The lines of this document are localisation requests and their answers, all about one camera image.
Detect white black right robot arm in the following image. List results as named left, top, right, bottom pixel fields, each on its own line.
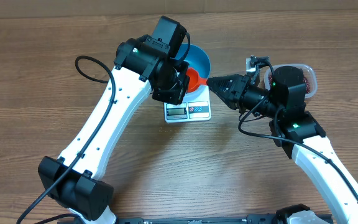
left=206, top=66, right=358, bottom=223

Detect red adzuki beans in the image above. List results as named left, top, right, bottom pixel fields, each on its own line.
left=268, top=74, right=311, bottom=94

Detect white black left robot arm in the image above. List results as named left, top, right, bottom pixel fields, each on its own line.
left=36, top=35, right=189, bottom=223

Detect white digital kitchen scale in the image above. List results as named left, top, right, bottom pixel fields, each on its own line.
left=164, top=85, right=211, bottom=123

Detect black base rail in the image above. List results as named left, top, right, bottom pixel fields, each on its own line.
left=57, top=203, right=334, bottom=224

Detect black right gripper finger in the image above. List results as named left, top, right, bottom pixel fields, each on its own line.
left=210, top=86, right=241, bottom=110
left=207, top=74, right=243, bottom=89

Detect blue plastic bowl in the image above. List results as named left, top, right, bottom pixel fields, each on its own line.
left=175, top=44, right=211, bottom=92

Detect orange measuring scoop blue handle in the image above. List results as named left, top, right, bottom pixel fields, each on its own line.
left=186, top=68, right=208, bottom=93

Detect clear plastic food container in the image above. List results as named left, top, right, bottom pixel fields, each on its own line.
left=264, top=63, right=318, bottom=99

